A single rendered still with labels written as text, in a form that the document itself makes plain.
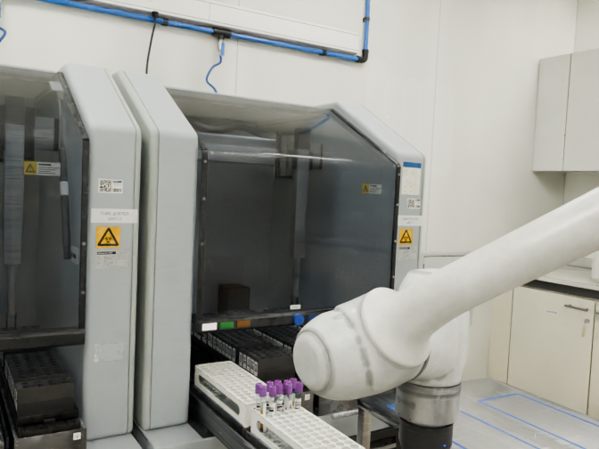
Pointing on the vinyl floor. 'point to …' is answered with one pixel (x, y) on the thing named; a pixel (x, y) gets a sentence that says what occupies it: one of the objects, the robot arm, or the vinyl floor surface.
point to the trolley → (496, 420)
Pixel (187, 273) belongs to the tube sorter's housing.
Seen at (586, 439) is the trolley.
